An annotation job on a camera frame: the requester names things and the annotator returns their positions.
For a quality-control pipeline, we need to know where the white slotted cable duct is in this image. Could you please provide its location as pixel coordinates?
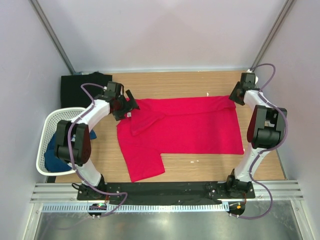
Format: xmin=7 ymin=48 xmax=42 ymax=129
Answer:
xmin=42 ymin=202 xmax=229 ymax=213

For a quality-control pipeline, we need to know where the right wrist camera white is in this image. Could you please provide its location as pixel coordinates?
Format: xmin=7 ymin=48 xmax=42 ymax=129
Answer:
xmin=245 ymin=68 xmax=259 ymax=83

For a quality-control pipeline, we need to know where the blue t shirt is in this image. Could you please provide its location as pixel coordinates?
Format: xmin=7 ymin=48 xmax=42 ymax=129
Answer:
xmin=44 ymin=129 xmax=98 ymax=173

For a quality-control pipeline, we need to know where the aluminium corner post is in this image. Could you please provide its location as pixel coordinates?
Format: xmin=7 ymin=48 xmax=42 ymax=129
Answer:
xmin=251 ymin=0 xmax=297 ymax=69
xmin=29 ymin=0 xmax=76 ymax=75

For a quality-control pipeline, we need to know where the folded black t shirt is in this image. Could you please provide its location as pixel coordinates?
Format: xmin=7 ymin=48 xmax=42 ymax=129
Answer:
xmin=60 ymin=72 xmax=113 ymax=108

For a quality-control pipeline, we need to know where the aluminium rail frame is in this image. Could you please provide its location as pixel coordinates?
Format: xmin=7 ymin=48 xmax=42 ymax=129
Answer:
xmin=30 ymin=180 xmax=304 ymax=204

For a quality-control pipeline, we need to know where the white plastic laundry basket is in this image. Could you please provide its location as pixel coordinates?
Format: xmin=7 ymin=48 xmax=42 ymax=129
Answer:
xmin=36 ymin=107 xmax=85 ymax=176

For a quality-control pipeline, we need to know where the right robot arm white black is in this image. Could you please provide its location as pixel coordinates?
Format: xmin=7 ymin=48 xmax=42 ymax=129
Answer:
xmin=225 ymin=70 xmax=288 ymax=198

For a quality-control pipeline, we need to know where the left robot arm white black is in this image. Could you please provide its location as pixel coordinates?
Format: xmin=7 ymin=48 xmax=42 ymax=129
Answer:
xmin=54 ymin=81 xmax=140 ymax=200

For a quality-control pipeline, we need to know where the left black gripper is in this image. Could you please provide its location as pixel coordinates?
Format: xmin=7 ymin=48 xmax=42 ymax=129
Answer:
xmin=112 ymin=90 xmax=139 ymax=121

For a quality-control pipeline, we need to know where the red t shirt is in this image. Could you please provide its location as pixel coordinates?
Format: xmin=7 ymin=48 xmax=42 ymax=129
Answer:
xmin=117 ymin=96 xmax=244 ymax=182

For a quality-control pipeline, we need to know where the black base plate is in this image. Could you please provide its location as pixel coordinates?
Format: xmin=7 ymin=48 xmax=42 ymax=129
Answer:
xmin=76 ymin=180 xmax=256 ymax=204

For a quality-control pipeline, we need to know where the left aluminium corner post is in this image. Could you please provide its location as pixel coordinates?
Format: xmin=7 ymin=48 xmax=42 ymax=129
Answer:
xmin=29 ymin=0 xmax=76 ymax=75

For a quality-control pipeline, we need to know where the right aluminium corner post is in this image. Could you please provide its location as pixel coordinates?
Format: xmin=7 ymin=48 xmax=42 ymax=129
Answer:
xmin=251 ymin=0 xmax=297 ymax=69

